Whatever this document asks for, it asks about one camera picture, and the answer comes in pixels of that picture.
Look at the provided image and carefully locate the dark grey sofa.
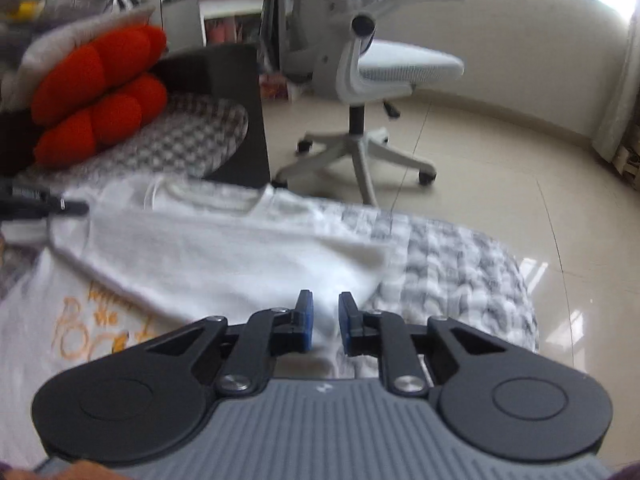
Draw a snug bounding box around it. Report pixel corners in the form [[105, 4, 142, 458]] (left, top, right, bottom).
[[0, 42, 273, 189]]

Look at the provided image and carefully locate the orange lobed cushion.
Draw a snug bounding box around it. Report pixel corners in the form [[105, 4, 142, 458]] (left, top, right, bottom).
[[35, 72, 169, 169], [30, 25, 168, 128]]

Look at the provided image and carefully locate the grey curtain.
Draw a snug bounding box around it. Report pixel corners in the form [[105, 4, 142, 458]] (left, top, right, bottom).
[[590, 25, 640, 164]]

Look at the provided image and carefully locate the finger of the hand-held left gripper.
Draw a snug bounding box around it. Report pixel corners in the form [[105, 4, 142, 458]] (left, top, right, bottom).
[[0, 184, 66, 205], [0, 199, 91, 222]]

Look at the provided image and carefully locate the wooden shelf unit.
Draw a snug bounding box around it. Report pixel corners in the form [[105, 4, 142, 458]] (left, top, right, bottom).
[[612, 145, 640, 189]]

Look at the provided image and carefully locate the grey printed pillow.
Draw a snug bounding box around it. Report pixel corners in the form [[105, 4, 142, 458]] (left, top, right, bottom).
[[0, 2, 158, 111]]

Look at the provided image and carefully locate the white t-shirt with orange print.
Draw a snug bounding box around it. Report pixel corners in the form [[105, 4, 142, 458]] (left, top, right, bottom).
[[0, 175, 401, 466]]

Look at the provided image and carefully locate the grey checked blanket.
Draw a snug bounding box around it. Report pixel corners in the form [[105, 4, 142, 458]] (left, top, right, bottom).
[[20, 92, 251, 186]]

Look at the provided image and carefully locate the white office chair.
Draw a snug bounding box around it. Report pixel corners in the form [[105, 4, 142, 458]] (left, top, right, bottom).
[[257, 0, 468, 206]]

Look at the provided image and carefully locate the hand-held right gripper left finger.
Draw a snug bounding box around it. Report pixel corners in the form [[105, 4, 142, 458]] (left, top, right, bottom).
[[147, 289, 316, 394]]

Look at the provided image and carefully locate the grey quilted blanket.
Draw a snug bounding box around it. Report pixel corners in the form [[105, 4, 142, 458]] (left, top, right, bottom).
[[0, 170, 541, 391]]

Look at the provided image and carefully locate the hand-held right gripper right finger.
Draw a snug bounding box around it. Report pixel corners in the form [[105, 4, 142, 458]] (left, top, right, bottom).
[[338, 291, 506, 395]]

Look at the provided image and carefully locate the white desk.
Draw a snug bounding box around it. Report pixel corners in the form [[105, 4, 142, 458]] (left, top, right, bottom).
[[160, 0, 266, 53]]

